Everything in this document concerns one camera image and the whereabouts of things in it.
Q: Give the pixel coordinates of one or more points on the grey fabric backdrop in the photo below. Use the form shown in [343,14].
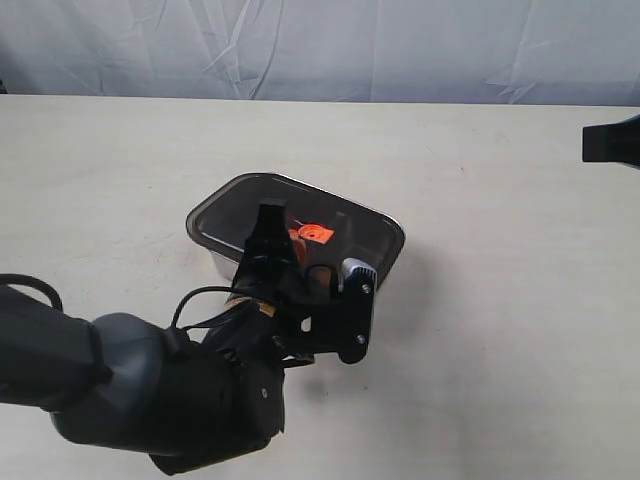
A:
[503,52]

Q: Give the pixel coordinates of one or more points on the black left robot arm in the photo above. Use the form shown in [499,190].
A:
[123,383]

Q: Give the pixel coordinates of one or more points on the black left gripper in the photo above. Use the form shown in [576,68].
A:
[271,267]

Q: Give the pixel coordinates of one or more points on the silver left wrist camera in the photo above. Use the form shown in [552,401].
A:
[340,324]

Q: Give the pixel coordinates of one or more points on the stainless steel lunch box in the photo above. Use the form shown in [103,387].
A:
[225,265]

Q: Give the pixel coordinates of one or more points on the transparent lid with orange seal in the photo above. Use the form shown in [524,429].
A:
[300,220]

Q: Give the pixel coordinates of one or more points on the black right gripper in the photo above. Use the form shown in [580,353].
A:
[613,143]

